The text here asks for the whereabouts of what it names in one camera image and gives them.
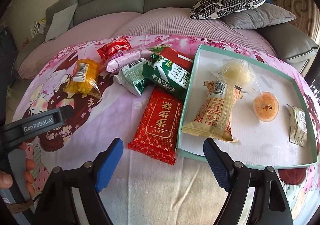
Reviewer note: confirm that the person left hand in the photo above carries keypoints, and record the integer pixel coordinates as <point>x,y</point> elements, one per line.
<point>6,180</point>

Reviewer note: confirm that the small cream snack packet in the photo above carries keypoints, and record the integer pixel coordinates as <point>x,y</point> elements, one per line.
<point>298,130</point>

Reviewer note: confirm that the red gold patterned snack pack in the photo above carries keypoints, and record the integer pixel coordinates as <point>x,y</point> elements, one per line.
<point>156,135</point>

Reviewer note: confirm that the pink snack bag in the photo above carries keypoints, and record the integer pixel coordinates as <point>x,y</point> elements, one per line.
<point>122,58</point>

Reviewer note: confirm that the green white biscuit pack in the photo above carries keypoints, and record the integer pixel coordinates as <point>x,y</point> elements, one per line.
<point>168,75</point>

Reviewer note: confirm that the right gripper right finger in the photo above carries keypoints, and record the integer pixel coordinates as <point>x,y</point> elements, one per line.
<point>269,206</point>

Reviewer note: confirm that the pink checked sofa cover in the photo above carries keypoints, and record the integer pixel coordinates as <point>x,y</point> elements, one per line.
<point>163,21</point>

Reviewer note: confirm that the orange jelly cup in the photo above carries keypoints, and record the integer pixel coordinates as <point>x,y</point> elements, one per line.
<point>266,106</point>

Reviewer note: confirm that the pale grey cushion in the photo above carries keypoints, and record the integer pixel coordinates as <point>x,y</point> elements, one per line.
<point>60,23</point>

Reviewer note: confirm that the small green cream packet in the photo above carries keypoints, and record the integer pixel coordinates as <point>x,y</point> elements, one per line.
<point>158,48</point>

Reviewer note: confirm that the orange yellow snack pack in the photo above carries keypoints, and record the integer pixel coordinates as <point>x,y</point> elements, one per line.
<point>84,79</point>

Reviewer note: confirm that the teal shallow cardboard tray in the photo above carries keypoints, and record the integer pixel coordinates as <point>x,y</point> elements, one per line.
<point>258,144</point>

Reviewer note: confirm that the dark red snack box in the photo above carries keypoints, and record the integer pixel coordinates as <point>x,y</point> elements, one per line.
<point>178,58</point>

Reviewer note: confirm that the pale green barcode snack pack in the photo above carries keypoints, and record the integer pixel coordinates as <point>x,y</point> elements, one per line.
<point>131,77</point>

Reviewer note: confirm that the beige barcode snack pack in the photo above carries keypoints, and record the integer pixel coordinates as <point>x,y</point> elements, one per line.
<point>213,120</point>

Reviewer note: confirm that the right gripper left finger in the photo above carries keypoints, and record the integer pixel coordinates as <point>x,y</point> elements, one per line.
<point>57,204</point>

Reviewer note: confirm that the red foil snack pack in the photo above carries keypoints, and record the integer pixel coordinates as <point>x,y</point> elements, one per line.
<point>109,49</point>

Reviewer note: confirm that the clear yellow pastry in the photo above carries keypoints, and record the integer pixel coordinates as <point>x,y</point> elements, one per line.
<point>239,74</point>

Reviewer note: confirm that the pink cartoon print blanket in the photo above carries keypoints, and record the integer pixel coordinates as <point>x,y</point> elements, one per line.
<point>142,190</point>

